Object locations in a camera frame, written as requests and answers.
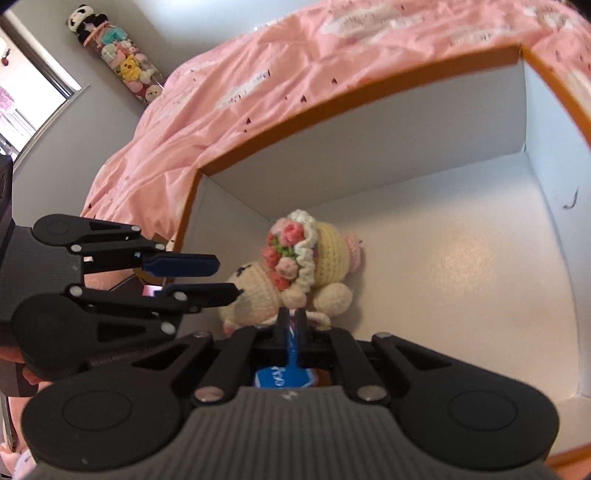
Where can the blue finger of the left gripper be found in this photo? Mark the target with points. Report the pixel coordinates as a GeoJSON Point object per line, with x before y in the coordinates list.
{"type": "Point", "coordinates": [176, 264]}
{"type": "Point", "coordinates": [167, 306]}

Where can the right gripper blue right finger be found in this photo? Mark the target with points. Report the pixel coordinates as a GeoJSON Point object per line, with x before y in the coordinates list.
{"type": "Point", "coordinates": [336, 351]}

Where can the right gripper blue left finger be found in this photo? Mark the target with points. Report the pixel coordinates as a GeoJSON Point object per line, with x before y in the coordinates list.
{"type": "Point", "coordinates": [239, 357]}

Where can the crochet bear with flowers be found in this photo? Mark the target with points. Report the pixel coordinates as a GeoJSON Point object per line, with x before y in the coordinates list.
{"type": "Point", "coordinates": [304, 265]}

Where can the black box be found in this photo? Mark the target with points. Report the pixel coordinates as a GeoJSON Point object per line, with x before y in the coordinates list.
{"type": "Point", "coordinates": [134, 283]}

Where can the pink bed duvet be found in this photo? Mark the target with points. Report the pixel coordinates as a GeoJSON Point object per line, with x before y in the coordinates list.
{"type": "Point", "coordinates": [293, 70]}

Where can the plush toy column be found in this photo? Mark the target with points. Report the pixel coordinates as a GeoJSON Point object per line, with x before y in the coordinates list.
{"type": "Point", "coordinates": [118, 51]}

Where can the window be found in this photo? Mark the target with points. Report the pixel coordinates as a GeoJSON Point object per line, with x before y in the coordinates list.
{"type": "Point", "coordinates": [35, 88]}

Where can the orange cardboard box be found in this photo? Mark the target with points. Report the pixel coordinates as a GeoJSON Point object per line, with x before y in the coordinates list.
{"type": "Point", "coordinates": [471, 196]}

